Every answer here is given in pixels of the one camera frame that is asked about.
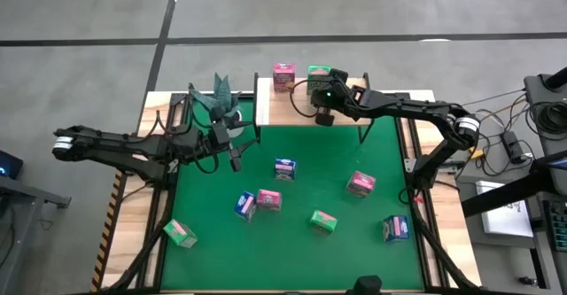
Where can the grey metal stand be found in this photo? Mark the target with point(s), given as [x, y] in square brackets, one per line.
[538, 87]

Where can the black power adapter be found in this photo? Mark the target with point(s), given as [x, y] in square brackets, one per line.
[511, 146]

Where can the black rounded object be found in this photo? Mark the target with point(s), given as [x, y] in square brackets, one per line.
[367, 285]

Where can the green table mat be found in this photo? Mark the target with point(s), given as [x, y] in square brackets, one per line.
[288, 250]

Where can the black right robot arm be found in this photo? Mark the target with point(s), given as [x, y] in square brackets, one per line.
[412, 106]

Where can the Apple Jacks cereal box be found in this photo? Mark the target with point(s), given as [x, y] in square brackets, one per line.
[179, 232]
[323, 221]
[316, 75]

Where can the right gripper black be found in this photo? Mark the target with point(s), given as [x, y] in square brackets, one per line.
[341, 100]

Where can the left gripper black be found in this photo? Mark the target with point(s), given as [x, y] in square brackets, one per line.
[221, 135]

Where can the black keyboard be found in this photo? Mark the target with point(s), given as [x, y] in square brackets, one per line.
[557, 226]

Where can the yellow black hazard tape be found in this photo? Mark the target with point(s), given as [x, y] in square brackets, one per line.
[106, 237]

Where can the Frosted Flakes cereal box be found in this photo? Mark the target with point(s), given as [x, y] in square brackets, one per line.
[285, 169]
[246, 205]
[395, 228]

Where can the green plant white pot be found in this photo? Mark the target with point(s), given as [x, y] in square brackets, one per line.
[221, 95]

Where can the black electronic device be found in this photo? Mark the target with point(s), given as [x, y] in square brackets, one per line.
[9, 164]

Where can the grey metal desk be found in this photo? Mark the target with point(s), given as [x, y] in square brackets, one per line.
[17, 193]

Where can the Raisin Bran cereal box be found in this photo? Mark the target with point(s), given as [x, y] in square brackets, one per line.
[361, 183]
[283, 77]
[269, 199]

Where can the black flat bar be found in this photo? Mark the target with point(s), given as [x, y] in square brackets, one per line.
[509, 191]

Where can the white paper sheet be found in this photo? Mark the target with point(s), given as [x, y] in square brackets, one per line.
[505, 215]

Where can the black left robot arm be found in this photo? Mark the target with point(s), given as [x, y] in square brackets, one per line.
[111, 146]

